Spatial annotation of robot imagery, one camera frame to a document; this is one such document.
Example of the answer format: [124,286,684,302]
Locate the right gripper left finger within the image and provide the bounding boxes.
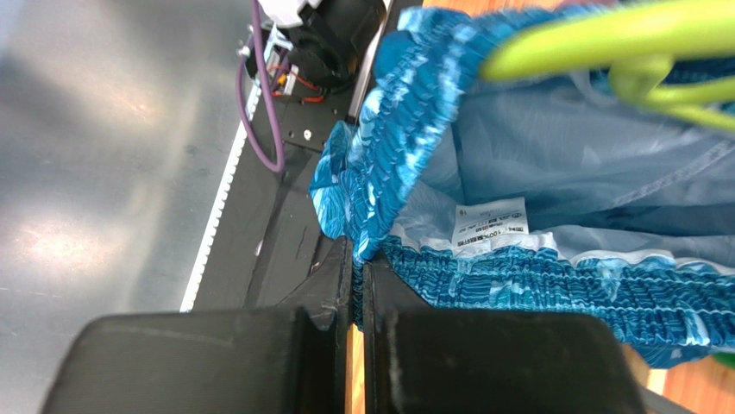
[41,238,351,413]

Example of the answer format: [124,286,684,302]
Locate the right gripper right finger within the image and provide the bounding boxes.
[362,256,645,413]

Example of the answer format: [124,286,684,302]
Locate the blue patterned shorts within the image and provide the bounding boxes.
[310,5,734,368]

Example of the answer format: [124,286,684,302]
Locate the green plastic hanger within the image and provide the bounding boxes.
[481,1,734,130]

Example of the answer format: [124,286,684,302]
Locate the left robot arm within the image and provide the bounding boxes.
[259,0,387,90]

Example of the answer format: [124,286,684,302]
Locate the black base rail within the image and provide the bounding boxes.
[192,0,426,314]

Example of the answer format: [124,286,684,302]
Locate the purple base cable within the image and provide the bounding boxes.
[235,0,286,174]

